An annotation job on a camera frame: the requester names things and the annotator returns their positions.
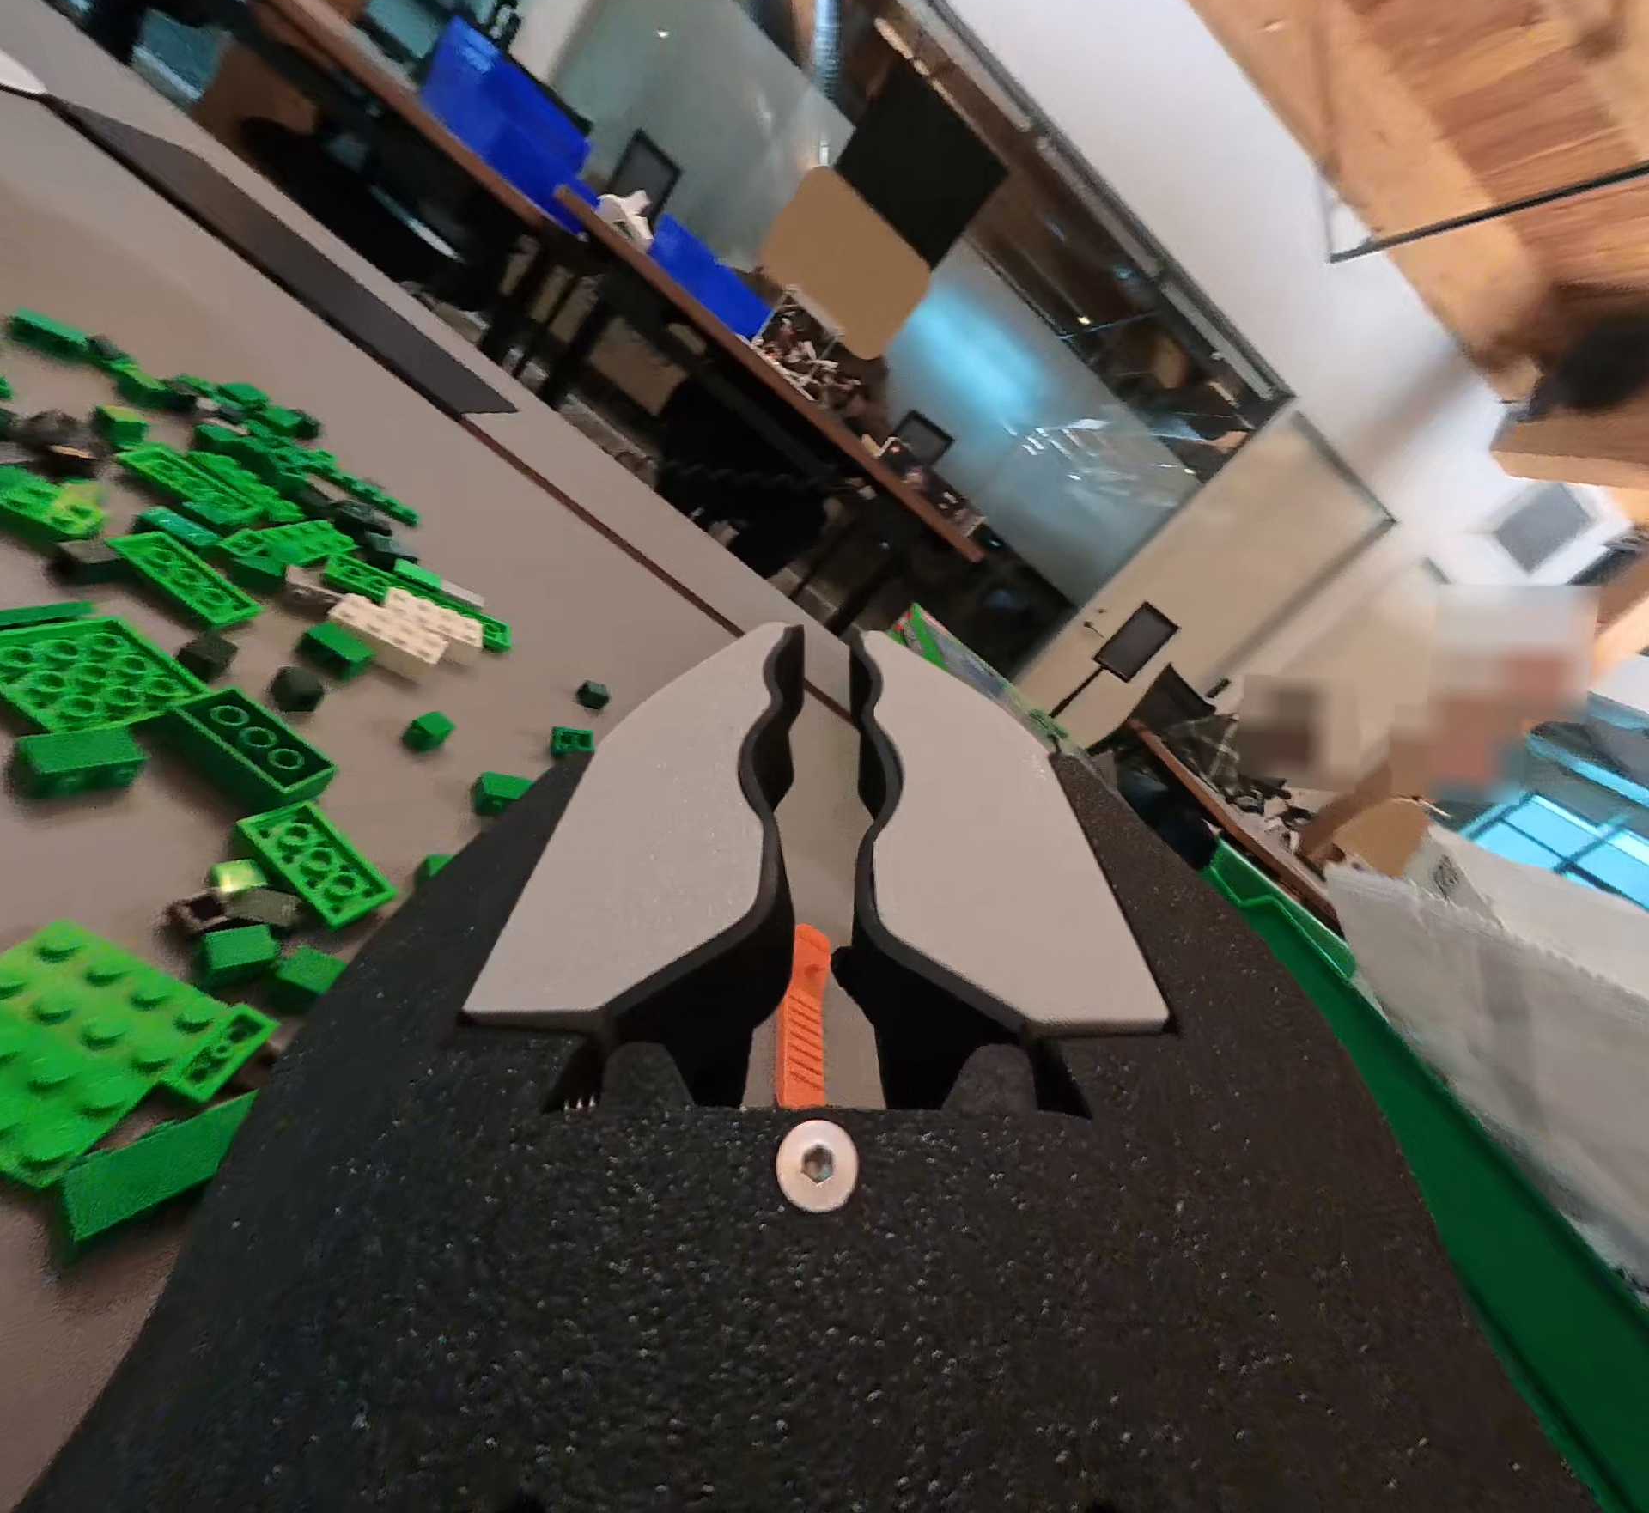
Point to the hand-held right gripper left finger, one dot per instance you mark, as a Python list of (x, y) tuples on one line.
[(619, 869)]

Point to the small white brick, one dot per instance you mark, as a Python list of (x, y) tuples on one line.
[(387, 630)]

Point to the green wide plate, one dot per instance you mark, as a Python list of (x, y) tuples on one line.
[(91, 675)]

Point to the black wall screen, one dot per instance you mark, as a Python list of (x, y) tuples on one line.
[(923, 161)]

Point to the wall air vent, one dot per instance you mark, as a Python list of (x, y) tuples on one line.
[(1546, 528)]

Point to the tan rounded divider panel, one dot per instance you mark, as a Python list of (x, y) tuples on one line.
[(845, 263)]

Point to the black monitor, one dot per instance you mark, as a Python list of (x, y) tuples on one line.
[(645, 173), (923, 441)]

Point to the large green studded plate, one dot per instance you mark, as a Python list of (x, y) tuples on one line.
[(117, 1049)]

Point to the orange brick separator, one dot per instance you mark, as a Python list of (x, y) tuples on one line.
[(807, 1023)]

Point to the green plastic bin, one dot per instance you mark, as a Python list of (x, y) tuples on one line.
[(1456, 1217)]

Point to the wooden office table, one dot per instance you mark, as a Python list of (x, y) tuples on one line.
[(387, 83), (800, 405), (1238, 817)]

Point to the scatter of small green bricks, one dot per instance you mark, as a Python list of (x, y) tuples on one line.
[(188, 483)]

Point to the blue storage bin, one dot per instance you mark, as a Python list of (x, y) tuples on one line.
[(710, 277), (503, 95)]

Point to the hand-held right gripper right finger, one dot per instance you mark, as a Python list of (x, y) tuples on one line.
[(1018, 881)]

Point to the large window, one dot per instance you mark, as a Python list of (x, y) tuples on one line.
[(1572, 843)]

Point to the dark green flat tile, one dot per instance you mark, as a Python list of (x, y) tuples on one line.
[(155, 1165)]

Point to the large white paper bag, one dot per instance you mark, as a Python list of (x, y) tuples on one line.
[(1482, 997)]

